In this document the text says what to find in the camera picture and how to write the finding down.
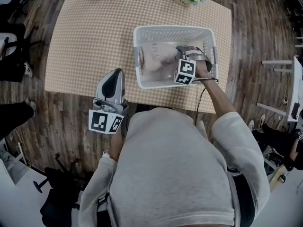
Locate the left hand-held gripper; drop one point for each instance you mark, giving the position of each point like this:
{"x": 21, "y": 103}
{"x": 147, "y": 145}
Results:
{"x": 106, "y": 123}

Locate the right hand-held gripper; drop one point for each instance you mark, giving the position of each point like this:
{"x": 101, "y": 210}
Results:
{"x": 185, "y": 71}

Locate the white plastic laundry basket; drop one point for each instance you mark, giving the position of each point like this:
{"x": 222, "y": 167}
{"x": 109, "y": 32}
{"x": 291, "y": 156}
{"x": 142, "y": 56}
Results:
{"x": 170, "y": 33}

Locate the pink laundry garment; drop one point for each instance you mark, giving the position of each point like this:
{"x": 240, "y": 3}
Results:
{"x": 157, "y": 58}

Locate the person's left forearm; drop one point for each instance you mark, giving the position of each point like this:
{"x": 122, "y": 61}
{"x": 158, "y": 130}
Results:
{"x": 117, "y": 145}

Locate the person's right forearm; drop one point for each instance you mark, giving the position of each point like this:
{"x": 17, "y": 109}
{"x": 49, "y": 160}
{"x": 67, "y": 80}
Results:
{"x": 219, "y": 98}

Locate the person's right hand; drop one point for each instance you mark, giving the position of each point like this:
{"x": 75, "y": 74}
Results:
{"x": 203, "y": 70}

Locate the checked tablecloth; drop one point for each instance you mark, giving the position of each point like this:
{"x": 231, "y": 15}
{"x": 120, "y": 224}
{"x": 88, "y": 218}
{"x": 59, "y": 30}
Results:
{"x": 94, "y": 44}

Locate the person's grey sweatshirt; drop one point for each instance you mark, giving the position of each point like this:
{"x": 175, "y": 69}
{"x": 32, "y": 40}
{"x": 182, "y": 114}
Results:
{"x": 170, "y": 169}

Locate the black office chair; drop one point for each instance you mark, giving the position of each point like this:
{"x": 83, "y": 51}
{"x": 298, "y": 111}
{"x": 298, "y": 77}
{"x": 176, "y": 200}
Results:
{"x": 59, "y": 193}
{"x": 16, "y": 41}
{"x": 14, "y": 1}

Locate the white table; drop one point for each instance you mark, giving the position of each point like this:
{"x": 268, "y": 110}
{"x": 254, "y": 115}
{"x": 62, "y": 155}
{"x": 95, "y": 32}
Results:
{"x": 296, "y": 89}

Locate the small black device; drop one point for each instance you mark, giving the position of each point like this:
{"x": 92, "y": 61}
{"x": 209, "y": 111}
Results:
{"x": 295, "y": 110}

